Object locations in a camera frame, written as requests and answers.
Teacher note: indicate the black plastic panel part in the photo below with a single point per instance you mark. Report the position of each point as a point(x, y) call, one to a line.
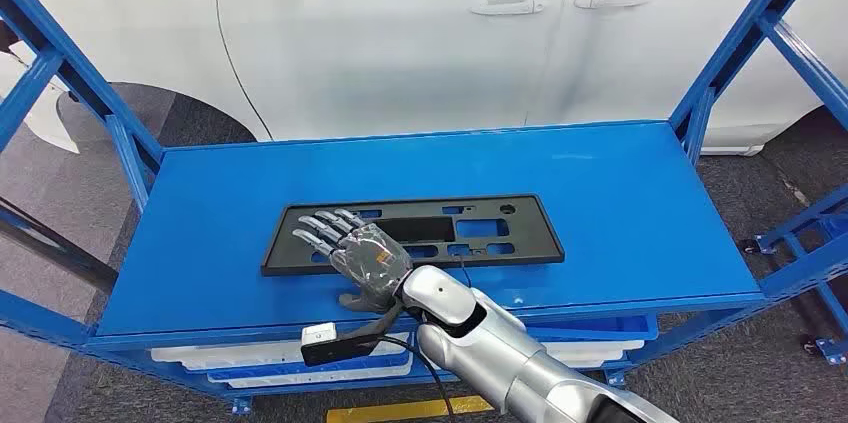
point(530, 221)

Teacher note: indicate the blue metal shelf rack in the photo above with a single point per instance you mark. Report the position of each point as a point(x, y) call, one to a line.
point(397, 168)

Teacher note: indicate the blue plastic crate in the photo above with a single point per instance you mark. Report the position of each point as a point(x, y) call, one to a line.
point(384, 364)
point(596, 328)

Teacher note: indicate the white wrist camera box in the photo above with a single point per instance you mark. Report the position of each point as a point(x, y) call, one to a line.
point(319, 332)

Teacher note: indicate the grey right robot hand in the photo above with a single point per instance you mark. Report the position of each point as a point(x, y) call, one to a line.
point(371, 261)

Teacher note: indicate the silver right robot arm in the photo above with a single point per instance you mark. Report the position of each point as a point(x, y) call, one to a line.
point(503, 347)

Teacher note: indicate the black camera bracket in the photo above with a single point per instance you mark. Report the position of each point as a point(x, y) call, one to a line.
point(338, 348)

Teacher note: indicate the white car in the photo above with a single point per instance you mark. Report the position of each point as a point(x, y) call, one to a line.
point(397, 42)

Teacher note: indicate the yellow floor tape square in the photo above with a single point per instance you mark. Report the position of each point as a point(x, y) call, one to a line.
point(397, 410)

